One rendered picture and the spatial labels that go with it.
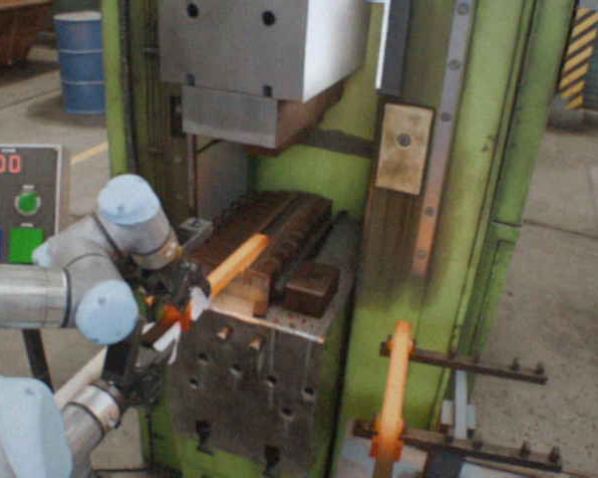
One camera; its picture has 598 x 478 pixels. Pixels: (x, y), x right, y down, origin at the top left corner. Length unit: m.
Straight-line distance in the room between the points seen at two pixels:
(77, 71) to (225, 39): 4.71
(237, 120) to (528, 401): 1.86
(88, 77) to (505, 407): 4.60
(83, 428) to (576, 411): 2.13
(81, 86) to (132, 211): 4.99
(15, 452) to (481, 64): 0.94
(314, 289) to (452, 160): 0.38
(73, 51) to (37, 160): 4.38
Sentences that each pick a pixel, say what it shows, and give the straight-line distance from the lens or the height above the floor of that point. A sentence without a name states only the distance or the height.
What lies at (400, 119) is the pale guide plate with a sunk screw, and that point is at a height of 1.33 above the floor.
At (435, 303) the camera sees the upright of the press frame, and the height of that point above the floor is 0.93.
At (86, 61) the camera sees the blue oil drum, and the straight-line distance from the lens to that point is 5.71.
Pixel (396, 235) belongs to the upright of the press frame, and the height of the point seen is 1.08.
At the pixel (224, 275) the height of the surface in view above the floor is 1.02.
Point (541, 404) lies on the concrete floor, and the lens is 2.60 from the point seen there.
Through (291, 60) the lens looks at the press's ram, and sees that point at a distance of 1.03.
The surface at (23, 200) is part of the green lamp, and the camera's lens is 1.36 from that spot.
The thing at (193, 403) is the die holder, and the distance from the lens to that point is 1.47.
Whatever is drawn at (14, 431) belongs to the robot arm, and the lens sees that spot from 0.52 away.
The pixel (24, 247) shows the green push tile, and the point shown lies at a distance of 1.35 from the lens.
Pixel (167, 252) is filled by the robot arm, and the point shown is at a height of 1.19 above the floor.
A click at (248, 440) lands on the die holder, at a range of 1.47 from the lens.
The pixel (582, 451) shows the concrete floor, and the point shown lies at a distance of 2.48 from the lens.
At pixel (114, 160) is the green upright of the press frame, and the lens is 1.50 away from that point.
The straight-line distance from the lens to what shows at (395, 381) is 1.00.
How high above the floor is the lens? 1.64
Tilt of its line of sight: 29 degrees down
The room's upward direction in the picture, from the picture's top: 4 degrees clockwise
